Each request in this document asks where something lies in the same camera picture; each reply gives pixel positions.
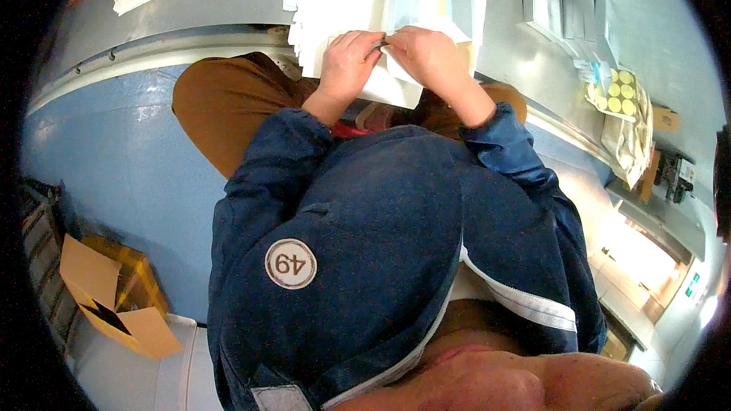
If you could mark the person's left hand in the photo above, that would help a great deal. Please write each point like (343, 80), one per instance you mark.
(345, 68)

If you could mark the person's right hand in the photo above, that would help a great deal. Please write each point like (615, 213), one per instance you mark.
(437, 60)

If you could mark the white paper sheet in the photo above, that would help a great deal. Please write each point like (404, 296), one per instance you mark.
(394, 88)

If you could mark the person's legs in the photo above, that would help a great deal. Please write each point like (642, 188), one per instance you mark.
(228, 103)

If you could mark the row of grey boxes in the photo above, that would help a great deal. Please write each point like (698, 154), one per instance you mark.
(571, 14)

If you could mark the small clear plastic packets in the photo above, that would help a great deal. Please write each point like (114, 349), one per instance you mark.
(591, 71)

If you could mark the person's body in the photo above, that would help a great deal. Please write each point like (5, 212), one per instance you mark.
(394, 240)

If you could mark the white plastic bag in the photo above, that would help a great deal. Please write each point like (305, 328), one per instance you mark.
(634, 142)

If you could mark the brown cardboard piece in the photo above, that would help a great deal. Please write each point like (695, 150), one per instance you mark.
(665, 120)

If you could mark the black device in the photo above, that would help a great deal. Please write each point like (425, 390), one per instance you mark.
(674, 177)

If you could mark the open cardboard box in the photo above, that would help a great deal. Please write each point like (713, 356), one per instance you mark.
(97, 279)

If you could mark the dark storage rack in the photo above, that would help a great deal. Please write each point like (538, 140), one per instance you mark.
(40, 251)

